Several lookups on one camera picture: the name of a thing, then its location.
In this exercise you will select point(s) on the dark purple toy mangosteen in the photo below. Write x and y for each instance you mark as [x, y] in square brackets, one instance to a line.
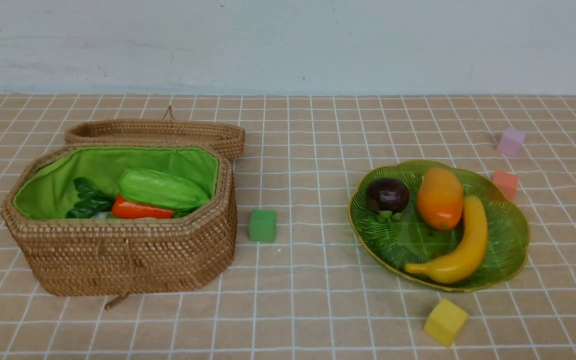
[387, 198]

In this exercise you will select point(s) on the green toy gourd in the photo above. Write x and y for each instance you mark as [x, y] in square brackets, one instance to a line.
[187, 191]

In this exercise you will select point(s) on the orange toy mango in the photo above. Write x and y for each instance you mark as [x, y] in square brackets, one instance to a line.
[440, 199]

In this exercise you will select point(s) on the orange toy carrot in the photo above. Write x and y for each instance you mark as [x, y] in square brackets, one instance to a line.
[138, 210]

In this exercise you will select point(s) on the white toy radish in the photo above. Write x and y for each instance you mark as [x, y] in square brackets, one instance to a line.
[121, 216]

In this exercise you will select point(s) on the yellow toy banana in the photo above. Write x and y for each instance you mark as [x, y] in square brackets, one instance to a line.
[467, 257]

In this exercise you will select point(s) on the green foam cube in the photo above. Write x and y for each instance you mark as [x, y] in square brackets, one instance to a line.
[262, 227]

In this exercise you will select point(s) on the woven basket lid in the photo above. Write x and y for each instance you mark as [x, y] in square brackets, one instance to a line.
[226, 139]

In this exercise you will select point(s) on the green glass leaf plate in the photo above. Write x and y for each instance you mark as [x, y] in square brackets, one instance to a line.
[409, 240]

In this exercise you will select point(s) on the yellow foam cube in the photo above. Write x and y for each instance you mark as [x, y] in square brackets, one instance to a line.
[445, 322]

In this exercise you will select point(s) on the orange foam cube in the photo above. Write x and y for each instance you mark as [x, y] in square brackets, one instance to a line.
[507, 182]

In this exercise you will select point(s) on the pink foam cube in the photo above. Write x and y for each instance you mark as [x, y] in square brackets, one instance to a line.
[511, 142]

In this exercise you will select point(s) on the woven wicker basket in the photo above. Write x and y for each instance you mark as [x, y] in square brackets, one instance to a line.
[74, 256]

